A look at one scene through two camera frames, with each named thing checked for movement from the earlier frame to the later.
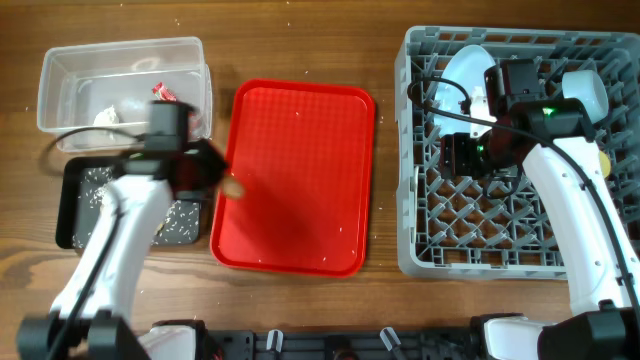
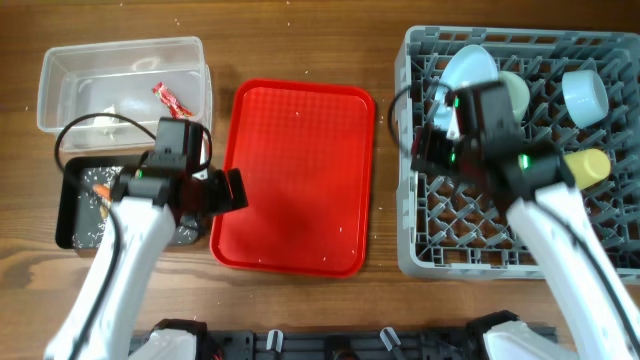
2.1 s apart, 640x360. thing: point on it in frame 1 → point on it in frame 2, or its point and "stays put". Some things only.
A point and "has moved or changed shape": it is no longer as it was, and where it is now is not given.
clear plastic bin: (95, 96) stays put
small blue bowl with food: (588, 88) stays put
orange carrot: (233, 187) has moved or changed shape
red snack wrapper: (163, 93) stays put
